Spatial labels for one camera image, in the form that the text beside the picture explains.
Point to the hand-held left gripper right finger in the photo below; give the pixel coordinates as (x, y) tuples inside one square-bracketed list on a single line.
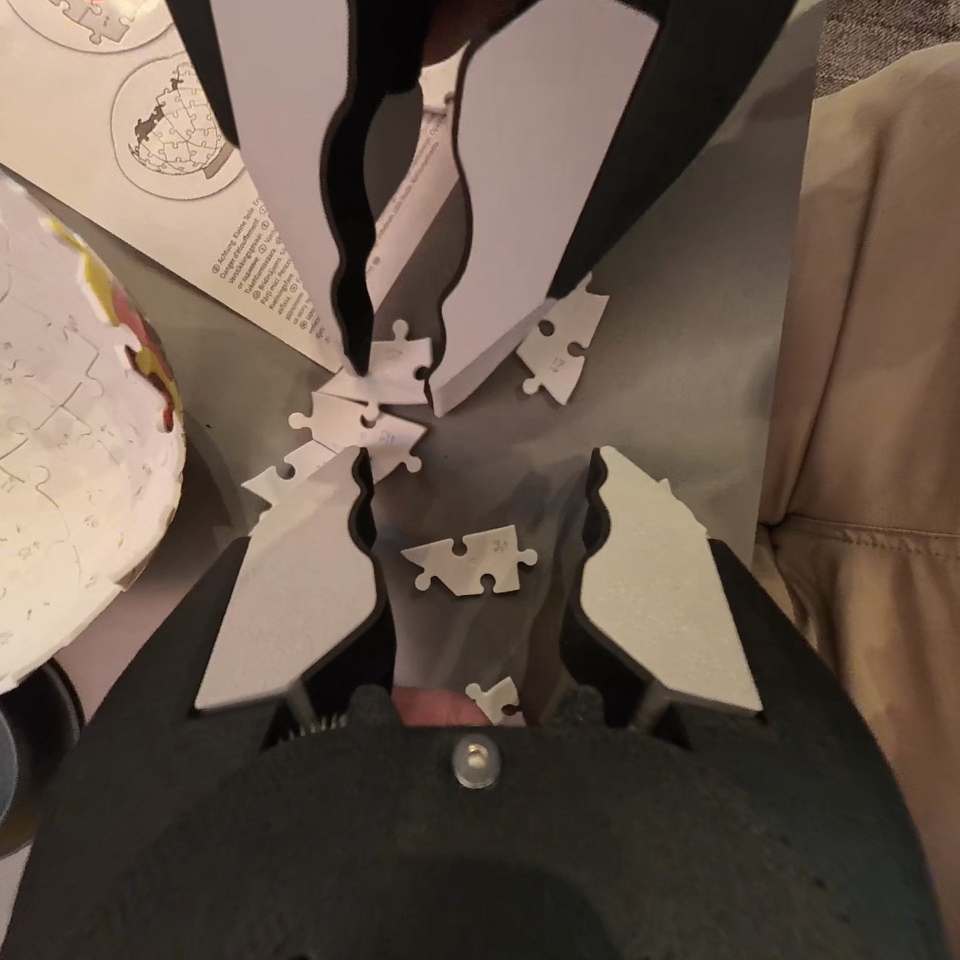
[(667, 600)]

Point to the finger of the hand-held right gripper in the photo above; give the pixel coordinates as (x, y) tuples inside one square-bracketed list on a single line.
[(540, 150), (292, 112)]

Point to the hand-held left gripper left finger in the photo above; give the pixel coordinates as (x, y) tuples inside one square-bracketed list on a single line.
[(292, 585)]

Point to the partly built puzzle ball shell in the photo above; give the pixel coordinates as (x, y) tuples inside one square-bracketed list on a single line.
[(75, 450)]

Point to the black puzzle ball stand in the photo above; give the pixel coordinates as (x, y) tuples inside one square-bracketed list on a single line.
[(37, 750)]

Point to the person's right hand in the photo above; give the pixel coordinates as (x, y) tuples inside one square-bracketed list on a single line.
[(465, 22)]

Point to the white instruction leaflet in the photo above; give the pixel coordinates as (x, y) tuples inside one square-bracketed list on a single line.
[(60, 112)]

